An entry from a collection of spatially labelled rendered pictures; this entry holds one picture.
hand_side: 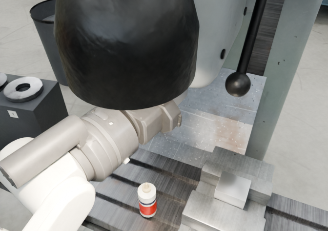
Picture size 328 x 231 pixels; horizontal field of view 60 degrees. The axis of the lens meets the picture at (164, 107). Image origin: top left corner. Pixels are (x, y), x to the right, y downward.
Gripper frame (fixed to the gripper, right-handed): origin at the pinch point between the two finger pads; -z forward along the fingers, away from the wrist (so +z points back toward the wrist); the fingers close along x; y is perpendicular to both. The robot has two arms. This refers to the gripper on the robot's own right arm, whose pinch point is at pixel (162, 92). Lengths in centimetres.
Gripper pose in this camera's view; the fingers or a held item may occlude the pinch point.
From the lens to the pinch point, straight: 48.5
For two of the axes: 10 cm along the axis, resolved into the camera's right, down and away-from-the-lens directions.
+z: -6.2, 5.2, -5.9
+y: -0.1, 7.5, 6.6
